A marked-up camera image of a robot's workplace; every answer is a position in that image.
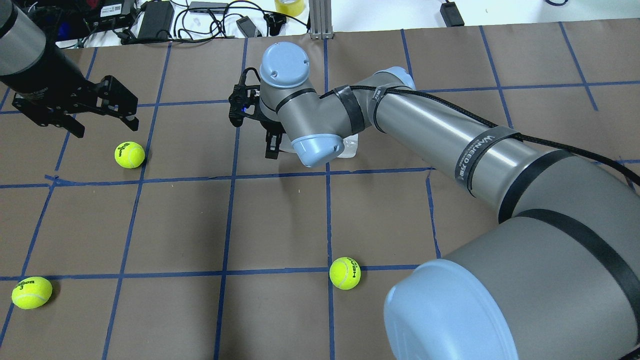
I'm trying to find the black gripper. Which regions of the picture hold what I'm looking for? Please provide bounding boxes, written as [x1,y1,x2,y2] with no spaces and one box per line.
[258,107,286,160]
[11,47,139,139]

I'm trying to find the Wilson tennis ball can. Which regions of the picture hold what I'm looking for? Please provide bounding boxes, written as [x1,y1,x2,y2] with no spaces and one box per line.
[279,133,359,158]

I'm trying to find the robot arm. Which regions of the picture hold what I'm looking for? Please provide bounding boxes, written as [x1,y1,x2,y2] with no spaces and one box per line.
[0,0,139,138]
[259,42,640,360]

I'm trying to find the yellow tennis ball near right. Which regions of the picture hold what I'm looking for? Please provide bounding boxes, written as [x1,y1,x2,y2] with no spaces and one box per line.
[114,141,146,169]

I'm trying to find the yellow Head tennis ball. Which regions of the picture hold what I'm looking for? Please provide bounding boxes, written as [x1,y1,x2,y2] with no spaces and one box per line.
[329,256,362,291]

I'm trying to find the yellow tennis ball far right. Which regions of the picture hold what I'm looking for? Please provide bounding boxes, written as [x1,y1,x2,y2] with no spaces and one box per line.
[11,276,53,310]

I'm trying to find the black power brick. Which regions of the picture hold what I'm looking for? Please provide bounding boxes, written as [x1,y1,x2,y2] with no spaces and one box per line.
[137,0,174,41]

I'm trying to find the yellow tape roll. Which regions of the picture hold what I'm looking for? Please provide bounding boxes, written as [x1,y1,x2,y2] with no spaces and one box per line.
[274,0,306,18]

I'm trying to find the grey usb hub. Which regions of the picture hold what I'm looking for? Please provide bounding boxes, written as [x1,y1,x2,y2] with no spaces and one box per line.
[187,0,229,14]

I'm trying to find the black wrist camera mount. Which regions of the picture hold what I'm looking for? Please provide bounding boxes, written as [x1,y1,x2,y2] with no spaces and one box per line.
[228,67,262,128]

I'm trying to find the aluminium frame post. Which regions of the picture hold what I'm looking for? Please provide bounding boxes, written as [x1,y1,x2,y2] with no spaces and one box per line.
[308,0,334,40]

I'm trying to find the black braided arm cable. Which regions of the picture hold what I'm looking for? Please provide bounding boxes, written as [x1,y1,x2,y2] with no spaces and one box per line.
[320,84,640,187]

